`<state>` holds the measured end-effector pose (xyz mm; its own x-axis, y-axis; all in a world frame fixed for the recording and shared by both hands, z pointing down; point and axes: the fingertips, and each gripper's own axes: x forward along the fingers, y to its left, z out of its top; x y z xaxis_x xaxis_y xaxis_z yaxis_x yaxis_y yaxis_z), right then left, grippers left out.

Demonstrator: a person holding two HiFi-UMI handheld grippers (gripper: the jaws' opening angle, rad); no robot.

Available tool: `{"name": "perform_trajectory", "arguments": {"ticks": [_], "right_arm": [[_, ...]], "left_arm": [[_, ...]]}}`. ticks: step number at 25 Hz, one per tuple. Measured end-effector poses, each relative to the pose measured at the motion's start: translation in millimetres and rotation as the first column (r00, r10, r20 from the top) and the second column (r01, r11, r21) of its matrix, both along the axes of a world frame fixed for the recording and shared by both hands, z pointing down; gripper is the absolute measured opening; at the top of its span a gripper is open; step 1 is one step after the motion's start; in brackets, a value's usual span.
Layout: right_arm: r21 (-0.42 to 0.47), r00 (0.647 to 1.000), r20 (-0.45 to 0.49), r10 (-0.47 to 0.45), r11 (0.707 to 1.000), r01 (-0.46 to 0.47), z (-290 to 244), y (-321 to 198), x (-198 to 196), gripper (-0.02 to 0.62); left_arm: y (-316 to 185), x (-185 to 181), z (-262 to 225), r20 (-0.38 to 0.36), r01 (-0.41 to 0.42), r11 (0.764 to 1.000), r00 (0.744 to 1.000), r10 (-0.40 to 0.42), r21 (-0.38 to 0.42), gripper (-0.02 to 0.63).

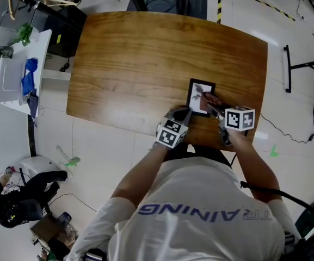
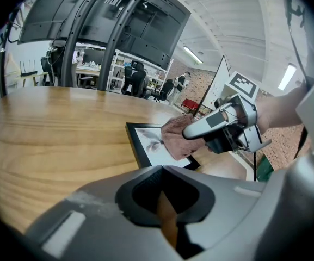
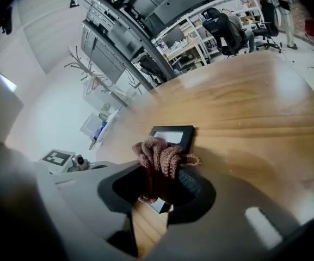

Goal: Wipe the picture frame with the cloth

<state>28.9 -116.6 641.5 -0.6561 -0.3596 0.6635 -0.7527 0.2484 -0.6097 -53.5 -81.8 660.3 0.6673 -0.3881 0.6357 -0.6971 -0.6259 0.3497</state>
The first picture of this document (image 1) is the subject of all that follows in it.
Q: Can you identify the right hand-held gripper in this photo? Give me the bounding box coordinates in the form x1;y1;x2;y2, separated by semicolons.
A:
206;104;256;147

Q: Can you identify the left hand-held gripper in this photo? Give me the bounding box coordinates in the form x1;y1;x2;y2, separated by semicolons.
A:
156;106;193;149

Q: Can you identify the reddish brown cloth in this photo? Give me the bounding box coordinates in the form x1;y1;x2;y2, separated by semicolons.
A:
199;91;223;111

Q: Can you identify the black framed picture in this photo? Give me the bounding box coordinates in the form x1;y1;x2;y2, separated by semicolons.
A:
186;78;217;119

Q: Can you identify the person's left forearm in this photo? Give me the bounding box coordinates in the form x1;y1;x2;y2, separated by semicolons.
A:
110;142;171;201

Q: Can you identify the person's right forearm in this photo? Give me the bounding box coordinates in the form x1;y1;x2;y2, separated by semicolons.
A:
227;129;282;203

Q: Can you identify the wooden table with black legs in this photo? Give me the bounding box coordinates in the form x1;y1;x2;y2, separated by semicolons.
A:
66;11;268;152

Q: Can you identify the black television stand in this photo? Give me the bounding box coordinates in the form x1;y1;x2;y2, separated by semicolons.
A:
121;0;208;20

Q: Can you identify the person's white shirt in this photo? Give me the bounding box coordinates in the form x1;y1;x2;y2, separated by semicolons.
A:
66;156;301;261

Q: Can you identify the long yellow black tape strip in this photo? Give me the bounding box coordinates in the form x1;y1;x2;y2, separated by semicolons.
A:
221;0;296;22

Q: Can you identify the green handheld tool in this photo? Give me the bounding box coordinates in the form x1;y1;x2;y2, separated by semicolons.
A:
56;145;81;171

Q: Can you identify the black cabinet with yellow label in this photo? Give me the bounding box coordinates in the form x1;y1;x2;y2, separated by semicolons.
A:
44;5;88;58

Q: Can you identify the dark grey cloth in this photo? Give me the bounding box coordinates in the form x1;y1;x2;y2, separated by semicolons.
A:
27;89;40;119

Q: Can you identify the white desk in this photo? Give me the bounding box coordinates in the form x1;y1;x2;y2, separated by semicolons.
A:
0;23;53;118

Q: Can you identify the white rounded machine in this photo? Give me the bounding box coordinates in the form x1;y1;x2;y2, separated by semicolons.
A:
17;156;62;179

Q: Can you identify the smartphone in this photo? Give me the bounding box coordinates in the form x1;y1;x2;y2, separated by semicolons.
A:
57;212;72;228

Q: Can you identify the blue cloth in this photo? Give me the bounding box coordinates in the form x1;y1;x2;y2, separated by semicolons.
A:
21;58;39;96

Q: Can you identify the black coat rack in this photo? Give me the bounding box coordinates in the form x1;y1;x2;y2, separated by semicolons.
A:
0;0;88;20

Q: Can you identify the beige wooden hanger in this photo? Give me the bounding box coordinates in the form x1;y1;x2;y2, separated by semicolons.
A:
41;0;77;8
4;0;17;21

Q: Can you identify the small green potted plant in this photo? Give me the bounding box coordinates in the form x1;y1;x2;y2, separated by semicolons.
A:
12;22;40;47

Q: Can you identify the white box appliance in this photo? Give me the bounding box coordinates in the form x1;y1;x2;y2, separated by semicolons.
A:
0;57;27;104

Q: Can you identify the black backpack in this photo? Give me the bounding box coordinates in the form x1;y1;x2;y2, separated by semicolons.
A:
17;198;44;222

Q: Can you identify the small dark appliance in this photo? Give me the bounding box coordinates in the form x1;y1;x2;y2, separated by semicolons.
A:
0;45;15;62

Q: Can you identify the grey refrigerator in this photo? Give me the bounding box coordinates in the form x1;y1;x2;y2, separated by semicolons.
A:
0;4;48;35

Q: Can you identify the black cable with adapter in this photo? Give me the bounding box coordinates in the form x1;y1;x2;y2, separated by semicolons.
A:
260;113;314;144

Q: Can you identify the black metal stand base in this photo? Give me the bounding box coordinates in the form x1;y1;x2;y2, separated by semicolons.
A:
283;45;314;94

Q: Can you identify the thick black cable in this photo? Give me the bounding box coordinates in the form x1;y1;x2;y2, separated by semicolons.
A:
240;181;314;228

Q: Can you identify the thin black cable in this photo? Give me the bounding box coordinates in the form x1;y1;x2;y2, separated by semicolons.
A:
47;193;97;213

